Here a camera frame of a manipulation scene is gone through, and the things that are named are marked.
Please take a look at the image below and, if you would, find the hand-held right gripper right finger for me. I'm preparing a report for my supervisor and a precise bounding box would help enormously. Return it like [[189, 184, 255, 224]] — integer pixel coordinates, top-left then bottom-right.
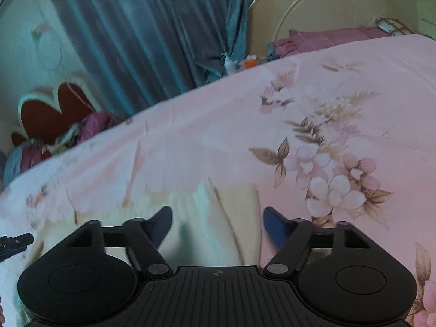
[[263, 206, 372, 278]]

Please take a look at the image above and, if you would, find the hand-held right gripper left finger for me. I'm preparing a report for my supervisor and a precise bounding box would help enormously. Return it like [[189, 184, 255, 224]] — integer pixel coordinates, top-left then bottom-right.
[[65, 206, 173, 278]]

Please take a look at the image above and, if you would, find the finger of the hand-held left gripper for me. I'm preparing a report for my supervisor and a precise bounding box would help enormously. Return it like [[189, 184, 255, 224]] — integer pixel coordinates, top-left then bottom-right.
[[0, 233, 35, 260]]

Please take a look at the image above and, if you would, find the white knit sweater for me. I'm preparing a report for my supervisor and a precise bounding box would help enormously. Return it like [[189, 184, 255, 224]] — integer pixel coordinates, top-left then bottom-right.
[[34, 179, 263, 270]]

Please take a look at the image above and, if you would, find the pink floral bed sheet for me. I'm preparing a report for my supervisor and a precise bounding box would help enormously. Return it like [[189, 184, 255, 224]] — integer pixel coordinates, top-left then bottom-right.
[[0, 34, 436, 327]]

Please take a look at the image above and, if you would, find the magenta cloth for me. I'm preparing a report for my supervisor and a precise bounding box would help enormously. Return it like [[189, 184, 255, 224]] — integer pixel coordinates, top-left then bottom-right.
[[20, 111, 127, 171]]

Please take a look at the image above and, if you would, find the red heart-shaped headboard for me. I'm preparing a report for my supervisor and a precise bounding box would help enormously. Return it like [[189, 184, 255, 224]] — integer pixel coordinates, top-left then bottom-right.
[[10, 71, 100, 148]]

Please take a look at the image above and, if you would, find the orange and white packet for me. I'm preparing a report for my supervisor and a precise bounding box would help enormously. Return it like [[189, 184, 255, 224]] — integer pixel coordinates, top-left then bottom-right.
[[238, 54, 270, 71]]

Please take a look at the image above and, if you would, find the white pump bottle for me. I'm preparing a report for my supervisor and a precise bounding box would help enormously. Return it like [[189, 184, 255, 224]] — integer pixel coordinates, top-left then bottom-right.
[[221, 53, 236, 76]]

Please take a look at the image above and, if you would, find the purple pillow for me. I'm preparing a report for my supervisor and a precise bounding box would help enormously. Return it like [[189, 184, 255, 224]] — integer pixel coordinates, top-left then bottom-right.
[[272, 26, 393, 59]]

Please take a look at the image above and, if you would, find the blue velvet curtain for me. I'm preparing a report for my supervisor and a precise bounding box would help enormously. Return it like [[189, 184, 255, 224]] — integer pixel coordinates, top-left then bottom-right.
[[41, 0, 260, 117]]

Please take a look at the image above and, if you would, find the cream arched headboard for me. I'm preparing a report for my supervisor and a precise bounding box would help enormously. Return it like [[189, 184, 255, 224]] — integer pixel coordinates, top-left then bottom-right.
[[247, 0, 420, 59]]

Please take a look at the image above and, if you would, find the dark patterned pillow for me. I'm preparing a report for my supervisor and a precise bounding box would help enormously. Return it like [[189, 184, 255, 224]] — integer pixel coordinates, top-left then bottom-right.
[[375, 17, 413, 37]]

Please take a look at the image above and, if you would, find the cream wardrobe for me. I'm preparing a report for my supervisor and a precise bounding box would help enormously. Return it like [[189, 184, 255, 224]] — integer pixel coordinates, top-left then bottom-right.
[[412, 0, 436, 40]]

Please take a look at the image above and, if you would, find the thin white cord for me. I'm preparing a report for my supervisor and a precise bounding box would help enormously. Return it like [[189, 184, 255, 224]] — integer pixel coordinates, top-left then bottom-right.
[[66, 82, 96, 114]]

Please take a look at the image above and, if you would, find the white power cable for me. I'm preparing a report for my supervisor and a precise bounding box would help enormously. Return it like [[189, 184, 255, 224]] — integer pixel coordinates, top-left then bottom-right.
[[40, 24, 66, 73]]

